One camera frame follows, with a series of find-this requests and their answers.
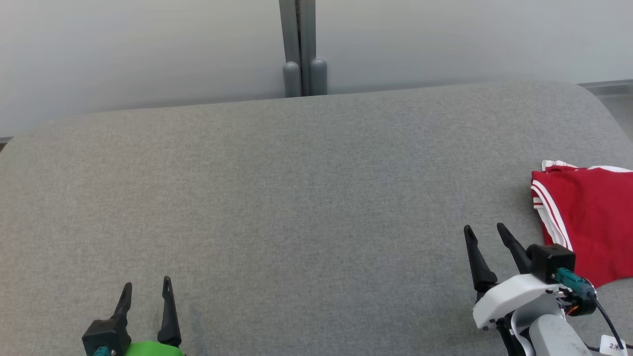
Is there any dark grey wall pillar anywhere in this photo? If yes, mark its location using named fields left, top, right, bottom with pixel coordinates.
left=278, top=0, right=328, bottom=98

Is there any white paper cable tag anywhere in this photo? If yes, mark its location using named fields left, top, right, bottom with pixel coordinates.
left=599, top=335, right=629, bottom=356

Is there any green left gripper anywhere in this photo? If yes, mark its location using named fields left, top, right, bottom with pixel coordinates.
left=111, top=276, right=186, bottom=356

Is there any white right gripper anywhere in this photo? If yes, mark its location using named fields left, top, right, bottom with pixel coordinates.
left=464, top=223, right=597, bottom=329

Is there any red white striped jersey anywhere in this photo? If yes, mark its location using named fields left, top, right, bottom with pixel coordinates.
left=531, top=160, right=633, bottom=288

